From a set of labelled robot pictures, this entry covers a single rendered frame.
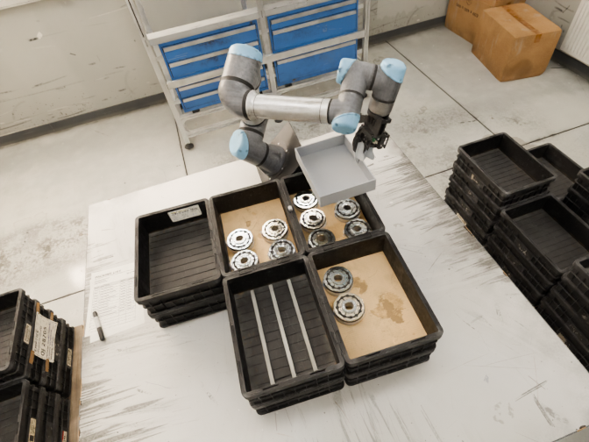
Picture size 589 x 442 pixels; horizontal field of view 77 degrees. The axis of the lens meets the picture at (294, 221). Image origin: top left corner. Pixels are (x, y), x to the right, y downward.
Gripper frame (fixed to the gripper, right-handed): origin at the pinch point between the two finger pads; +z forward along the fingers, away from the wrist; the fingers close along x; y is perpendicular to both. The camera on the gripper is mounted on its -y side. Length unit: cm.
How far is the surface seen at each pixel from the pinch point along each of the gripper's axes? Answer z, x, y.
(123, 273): 65, -86, -21
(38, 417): 110, -129, 10
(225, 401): 57, -59, 46
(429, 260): 32, 27, 29
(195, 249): 43, -57, -9
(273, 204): 33.2, -22.6, -16.4
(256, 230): 36.2, -33.4, -6.7
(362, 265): 27.9, -4.4, 26.4
